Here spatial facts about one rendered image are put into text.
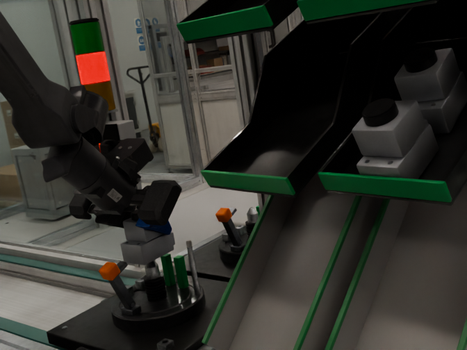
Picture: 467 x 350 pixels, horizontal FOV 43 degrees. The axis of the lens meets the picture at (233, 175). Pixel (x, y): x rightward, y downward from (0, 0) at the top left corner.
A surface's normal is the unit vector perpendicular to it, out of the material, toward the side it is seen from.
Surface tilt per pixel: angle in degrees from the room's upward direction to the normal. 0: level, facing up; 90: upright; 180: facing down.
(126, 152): 22
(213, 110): 90
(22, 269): 90
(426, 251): 45
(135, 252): 90
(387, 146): 115
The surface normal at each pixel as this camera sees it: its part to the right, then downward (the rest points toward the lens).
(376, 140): -0.60, 0.64
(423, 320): -0.62, -0.50
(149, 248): 0.79, 0.00
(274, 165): -0.44, -0.77
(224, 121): -0.62, 0.26
